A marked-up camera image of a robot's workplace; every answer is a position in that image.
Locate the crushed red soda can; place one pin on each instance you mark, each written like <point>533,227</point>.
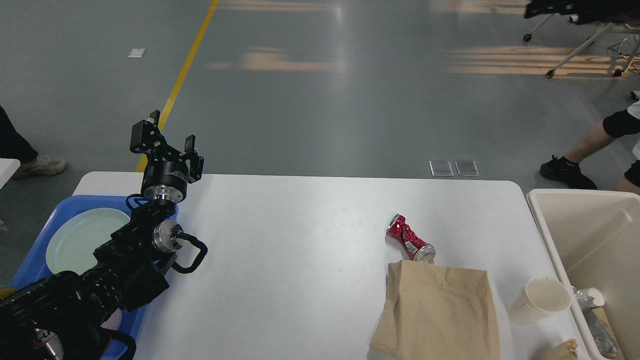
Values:
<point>417,249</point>

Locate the pink mug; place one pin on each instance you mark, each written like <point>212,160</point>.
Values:
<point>113,322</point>

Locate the floor metal plate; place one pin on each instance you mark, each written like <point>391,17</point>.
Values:
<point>441,168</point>
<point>467,168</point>

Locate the white chair frame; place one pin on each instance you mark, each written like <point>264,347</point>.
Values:
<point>625,28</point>

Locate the brown crumpled paper scrap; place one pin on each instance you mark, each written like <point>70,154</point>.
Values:
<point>567,350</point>

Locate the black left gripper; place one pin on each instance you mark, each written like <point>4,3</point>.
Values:
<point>164,177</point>

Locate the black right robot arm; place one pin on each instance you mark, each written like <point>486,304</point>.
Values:
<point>588,11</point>

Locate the dark teal mug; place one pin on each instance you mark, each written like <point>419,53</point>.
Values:
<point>6,291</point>

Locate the brown cardboard in bin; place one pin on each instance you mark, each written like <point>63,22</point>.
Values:
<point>602,316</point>

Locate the white paper cup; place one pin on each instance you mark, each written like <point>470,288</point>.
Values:
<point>541,297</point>

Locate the beige plastic bin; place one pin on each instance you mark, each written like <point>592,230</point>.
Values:
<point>593,239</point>

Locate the brown paper bag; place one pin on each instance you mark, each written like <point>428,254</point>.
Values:
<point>434,312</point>

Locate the right floor metal plate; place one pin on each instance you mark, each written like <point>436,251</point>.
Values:
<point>467,168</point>

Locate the blue plastic tray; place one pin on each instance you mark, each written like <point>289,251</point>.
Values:
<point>34,267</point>

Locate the person in white shirt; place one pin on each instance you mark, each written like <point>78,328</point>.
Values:
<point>566,169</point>

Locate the left floor metal plate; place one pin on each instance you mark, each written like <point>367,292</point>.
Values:
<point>441,168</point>

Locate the white side table corner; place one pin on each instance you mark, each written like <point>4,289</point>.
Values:
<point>8,167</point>

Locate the person at left edge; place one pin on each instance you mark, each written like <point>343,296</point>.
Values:
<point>14,146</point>

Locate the green plate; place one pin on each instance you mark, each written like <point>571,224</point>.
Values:
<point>72,246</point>

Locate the clear plastic wrapper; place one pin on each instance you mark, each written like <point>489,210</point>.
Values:
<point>605,344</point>

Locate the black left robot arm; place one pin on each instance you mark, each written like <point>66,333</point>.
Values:
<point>60,317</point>

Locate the small paper cup in bin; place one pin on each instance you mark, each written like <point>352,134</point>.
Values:
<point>595,297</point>

